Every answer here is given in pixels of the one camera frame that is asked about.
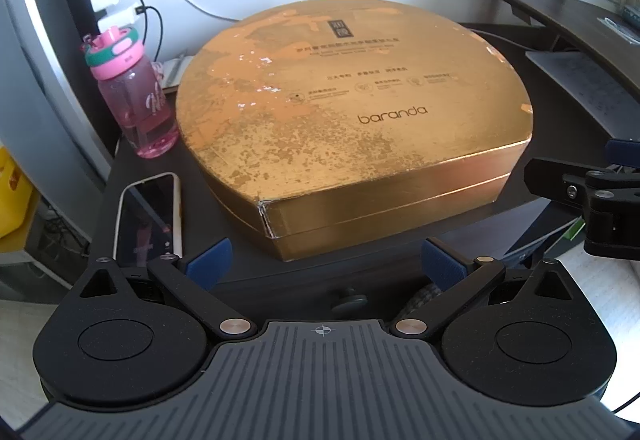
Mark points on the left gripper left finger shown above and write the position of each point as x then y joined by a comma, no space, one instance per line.
119,342

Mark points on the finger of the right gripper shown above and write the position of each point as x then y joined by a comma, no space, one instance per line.
625,153
581,186

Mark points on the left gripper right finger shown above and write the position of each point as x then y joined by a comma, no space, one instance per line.
522,336

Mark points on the gold box lid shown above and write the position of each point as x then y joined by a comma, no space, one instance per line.
324,93

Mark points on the stack of white papers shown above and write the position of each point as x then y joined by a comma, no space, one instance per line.
612,106

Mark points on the white smartphone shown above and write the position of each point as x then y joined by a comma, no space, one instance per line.
148,223

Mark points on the plastic bag on shelf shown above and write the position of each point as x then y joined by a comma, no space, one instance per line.
621,30

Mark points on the dark wooden shelf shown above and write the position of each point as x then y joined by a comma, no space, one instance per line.
582,24

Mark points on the yellow container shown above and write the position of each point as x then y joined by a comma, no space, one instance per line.
15,193

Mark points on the gold round box base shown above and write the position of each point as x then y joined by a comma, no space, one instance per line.
308,225

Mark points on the pink water bottle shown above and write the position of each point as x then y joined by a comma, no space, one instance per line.
131,89

